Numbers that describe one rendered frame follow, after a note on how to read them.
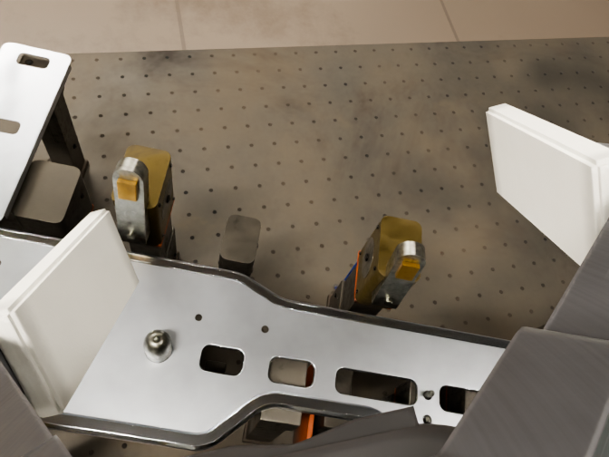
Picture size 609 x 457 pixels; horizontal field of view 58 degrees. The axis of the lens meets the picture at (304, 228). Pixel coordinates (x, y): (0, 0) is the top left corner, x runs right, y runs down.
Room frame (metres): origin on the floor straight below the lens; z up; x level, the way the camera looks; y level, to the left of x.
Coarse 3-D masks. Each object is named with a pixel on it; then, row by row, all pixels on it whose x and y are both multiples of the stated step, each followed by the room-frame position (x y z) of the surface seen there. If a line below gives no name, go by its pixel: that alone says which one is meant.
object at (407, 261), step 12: (396, 252) 0.33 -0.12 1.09; (408, 252) 0.33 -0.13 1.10; (420, 252) 0.34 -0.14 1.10; (396, 264) 0.32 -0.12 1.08; (408, 264) 0.32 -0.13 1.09; (420, 264) 0.33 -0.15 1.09; (396, 276) 0.31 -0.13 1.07; (408, 276) 0.31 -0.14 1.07; (384, 288) 0.31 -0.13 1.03; (396, 288) 0.31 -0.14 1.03; (408, 288) 0.32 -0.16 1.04; (372, 300) 0.30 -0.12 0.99; (384, 300) 0.30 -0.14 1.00; (396, 300) 0.31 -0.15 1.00
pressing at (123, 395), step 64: (0, 256) 0.17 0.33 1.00; (128, 320) 0.15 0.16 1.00; (192, 320) 0.18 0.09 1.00; (256, 320) 0.21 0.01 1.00; (320, 320) 0.24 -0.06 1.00; (384, 320) 0.28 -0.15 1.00; (128, 384) 0.08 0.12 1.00; (192, 384) 0.11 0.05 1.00; (256, 384) 0.14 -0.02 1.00; (320, 384) 0.17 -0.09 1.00; (448, 384) 0.23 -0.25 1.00; (192, 448) 0.05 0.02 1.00
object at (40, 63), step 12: (24, 60) 0.45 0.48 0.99; (36, 60) 0.46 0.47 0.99; (48, 60) 0.47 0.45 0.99; (60, 96) 0.45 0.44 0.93; (60, 108) 0.45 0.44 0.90; (60, 120) 0.44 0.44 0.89; (48, 132) 0.42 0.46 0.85; (60, 132) 0.43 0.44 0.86; (72, 132) 0.46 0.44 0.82; (48, 144) 0.42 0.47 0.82; (60, 144) 0.43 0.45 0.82; (72, 144) 0.45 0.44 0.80; (60, 156) 0.42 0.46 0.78; (72, 156) 0.44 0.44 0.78; (84, 168) 0.45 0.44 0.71
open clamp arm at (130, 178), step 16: (128, 160) 0.29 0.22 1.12; (112, 176) 0.27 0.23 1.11; (128, 176) 0.28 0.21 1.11; (144, 176) 0.29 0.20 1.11; (128, 192) 0.27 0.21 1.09; (144, 192) 0.28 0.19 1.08; (128, 208) 0.27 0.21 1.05; (144, 208) 0.27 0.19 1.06; (128, 224) 0.26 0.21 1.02; (144, 224) 0.26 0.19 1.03; (128, 240) 0.25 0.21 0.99; (144, 240) 0.26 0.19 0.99
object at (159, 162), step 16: (144, 160) 0.34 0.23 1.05; (160, 160) 0.35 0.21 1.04; (160, 176) 0.33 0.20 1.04; (112, 192) 0.28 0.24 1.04; (160, 192) 0.31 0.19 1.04; (160, 208) 0.30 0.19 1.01; (160, 224) 0.29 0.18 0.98; (160, 240) 0.29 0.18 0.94; (160, 256) 0.29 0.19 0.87; (176, 256) 0.36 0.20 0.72
